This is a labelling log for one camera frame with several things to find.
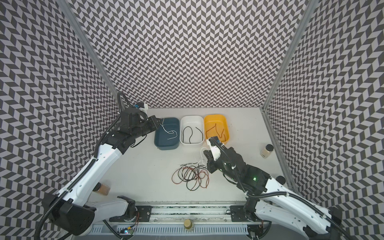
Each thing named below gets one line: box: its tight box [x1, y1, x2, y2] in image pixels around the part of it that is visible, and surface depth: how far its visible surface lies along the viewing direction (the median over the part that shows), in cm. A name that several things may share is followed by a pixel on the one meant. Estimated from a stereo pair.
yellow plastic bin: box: [204, 114, 230, 145], surface depth 105 cm
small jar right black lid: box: [260, 144, 274, 159], surface depth 89 cm
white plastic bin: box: [179, 115, 205, 146], surface depth 105 cm
